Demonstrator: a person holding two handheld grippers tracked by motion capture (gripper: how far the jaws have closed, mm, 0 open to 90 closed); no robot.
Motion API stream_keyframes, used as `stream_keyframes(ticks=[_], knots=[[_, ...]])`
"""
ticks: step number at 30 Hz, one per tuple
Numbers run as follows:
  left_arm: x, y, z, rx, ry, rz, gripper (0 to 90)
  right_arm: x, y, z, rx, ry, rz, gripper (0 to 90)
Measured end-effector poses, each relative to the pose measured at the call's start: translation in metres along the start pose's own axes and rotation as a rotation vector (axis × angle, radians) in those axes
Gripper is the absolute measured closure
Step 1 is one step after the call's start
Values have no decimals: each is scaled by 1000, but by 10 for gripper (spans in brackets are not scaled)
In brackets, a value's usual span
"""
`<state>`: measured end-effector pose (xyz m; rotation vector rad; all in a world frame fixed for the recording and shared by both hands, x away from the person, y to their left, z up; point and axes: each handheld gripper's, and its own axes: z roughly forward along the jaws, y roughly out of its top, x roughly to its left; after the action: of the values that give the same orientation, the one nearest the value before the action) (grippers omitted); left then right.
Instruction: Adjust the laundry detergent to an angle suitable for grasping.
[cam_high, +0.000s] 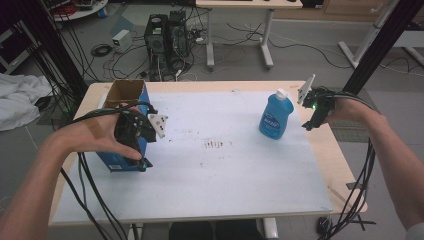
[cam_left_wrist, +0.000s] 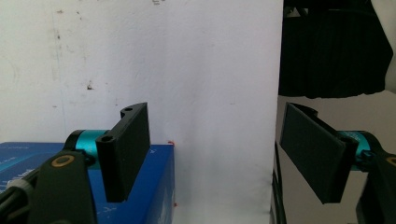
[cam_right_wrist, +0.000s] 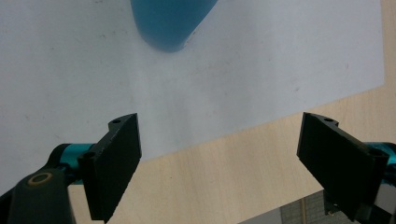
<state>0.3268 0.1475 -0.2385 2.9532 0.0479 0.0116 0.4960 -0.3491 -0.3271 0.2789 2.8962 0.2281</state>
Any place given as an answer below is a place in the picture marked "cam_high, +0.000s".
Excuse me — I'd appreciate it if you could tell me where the black computer tower with fan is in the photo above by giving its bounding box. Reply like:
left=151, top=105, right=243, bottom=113
left=143, top=13, right=170, bottom=82

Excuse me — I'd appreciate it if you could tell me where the white cloth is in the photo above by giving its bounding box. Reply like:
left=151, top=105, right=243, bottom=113
left=0, top=72, right=53, bottom=132

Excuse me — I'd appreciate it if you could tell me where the black power adapter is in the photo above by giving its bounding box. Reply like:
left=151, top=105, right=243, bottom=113
left=315, top=215, right=332, bottom=235

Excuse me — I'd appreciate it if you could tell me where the white-legged desk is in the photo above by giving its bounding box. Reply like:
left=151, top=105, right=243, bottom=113
left=195, top=0, right=304, bottom=72

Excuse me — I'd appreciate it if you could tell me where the round white table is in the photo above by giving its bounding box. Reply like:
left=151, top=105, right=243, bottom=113
left=41, top=0, right=110, bottom=23

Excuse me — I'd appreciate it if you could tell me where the right gripper black cable bundle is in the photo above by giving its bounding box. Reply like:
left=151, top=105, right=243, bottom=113
left=316, top=90, right=378, bottom=240

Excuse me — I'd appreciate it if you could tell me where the person's left hand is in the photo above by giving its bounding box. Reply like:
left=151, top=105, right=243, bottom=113
left=52, top=103, right=143, bottom=162

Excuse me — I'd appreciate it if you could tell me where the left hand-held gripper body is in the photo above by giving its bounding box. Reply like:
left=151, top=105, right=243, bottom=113
left=114, top=107, right=169, bottom=158

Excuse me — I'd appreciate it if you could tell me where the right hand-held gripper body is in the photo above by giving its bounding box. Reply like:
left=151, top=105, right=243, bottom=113
left=297, top=73, right=336, bottom=126

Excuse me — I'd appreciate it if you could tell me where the person's right hand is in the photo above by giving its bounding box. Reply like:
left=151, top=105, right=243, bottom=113
left=324, top=97, right=369, bottom=125

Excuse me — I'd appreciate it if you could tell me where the small white box device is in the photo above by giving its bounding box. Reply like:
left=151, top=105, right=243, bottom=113
left=111, top=29, right=135, bottom=54

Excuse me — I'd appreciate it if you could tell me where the blue bottle with white cap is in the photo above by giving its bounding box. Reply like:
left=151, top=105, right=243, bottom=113
left=258, top=87, right=296, bottom=141

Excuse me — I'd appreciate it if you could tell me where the white table mat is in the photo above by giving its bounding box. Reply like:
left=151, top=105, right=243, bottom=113
left=51, top=90, right=334, bottom=224

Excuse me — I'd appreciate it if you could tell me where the left gripper black cable bundle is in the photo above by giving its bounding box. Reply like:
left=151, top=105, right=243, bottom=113
left=59, top=101, right=158, bottom=240

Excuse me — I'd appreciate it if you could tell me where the coiled black cable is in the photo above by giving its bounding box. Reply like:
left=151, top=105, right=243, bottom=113
left=90, top=42, right=114, bottom=58

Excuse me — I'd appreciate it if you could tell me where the blue cardboard box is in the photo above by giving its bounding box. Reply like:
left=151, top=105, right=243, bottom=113
left=95, top=78, right=152, bottom=173

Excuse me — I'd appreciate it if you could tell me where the white metal stand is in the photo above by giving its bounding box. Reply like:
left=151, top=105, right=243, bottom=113
left=337, top=0, right=401, bottom=70

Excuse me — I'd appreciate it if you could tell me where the white table leg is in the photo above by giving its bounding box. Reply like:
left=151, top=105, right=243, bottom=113
left=262, top=217, right=280, bottom=240

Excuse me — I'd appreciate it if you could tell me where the black metal stand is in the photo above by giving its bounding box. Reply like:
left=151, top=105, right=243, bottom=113
left=341, top=0, right=424, bottom=97
left=18, top=0, right=89, bottom=99

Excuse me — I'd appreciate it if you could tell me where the gripper black cable bundle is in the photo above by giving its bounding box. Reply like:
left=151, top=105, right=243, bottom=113
left=316, top=90, right=378, bottom=240
left=59, top=101, right=158, bottom=240

